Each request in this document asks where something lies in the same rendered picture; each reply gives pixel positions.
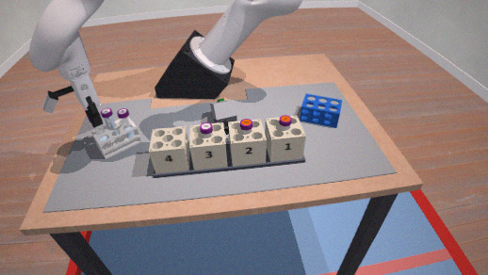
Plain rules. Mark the white tube rack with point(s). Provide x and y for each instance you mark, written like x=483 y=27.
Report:
x=116 y=141

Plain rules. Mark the blue tube rack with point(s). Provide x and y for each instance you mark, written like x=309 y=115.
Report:
x=317 y=112

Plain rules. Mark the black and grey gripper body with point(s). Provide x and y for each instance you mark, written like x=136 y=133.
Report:
x=81 y=93

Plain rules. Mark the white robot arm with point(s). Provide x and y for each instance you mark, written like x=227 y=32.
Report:
x=61 y=20

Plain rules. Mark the beige bucket adapter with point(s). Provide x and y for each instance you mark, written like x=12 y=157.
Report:
x=250 y=148
x=281 y=144
x=169 y=149
x=208 y=153

